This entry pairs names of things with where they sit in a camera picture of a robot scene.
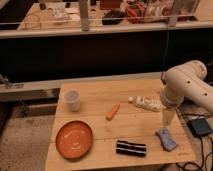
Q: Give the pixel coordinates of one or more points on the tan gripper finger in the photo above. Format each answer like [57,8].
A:
[168,114]

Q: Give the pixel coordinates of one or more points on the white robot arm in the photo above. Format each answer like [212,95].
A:
[185,81]

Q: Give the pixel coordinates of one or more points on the orange ceramic bowl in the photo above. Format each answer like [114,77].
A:
[74,139]

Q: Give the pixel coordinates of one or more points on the white plastic bottle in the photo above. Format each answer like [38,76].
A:
[145,103]

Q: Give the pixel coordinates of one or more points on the black power box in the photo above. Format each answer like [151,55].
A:
[199,127]

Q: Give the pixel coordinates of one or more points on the orange carrot toy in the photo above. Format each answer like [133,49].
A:
[112,112]

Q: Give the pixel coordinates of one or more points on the black white striped cloth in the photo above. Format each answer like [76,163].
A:
[129,148]

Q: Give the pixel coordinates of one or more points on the translucent plastic cup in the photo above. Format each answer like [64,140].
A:
[72,99]

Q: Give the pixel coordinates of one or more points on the red tool on bench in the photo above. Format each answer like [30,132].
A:
[135,13]

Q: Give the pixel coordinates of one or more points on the black bag on bench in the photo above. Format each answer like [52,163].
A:
[112,17]

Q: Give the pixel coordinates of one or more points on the metal post right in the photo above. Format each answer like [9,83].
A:
[174,13]

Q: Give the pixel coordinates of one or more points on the metal post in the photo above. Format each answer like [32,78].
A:
[174,13]
[83,8]

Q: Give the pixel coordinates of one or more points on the metal post left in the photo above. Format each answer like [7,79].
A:
[83,8]

